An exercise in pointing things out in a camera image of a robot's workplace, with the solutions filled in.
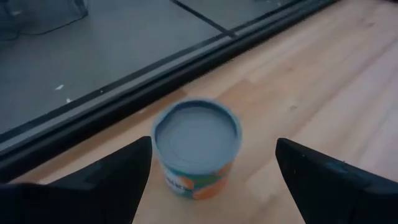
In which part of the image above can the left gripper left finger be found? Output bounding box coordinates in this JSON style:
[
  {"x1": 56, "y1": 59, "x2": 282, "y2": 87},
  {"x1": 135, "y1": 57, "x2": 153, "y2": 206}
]
[{"x1": 0, "y1": 136, "x2": 154, "y2": 224}]

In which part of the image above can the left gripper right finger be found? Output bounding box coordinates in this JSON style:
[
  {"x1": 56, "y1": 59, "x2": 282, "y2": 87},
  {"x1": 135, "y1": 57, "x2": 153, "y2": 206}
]
[{"x1": 275, "y1": 138, "x2": 398, "y2": 224}]

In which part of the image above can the small orange-print teal can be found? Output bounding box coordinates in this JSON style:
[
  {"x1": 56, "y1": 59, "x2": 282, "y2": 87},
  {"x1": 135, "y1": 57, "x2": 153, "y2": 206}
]
[{"x1": 150, "y1": 98, "x2": 243, "y2": 200}]

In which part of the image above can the black aluminium table frame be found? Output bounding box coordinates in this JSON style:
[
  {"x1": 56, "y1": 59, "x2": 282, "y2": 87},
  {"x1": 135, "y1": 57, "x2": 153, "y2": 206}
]
[{"x1": 0, "y1": 0, "x2": 343, "y2": 184}]

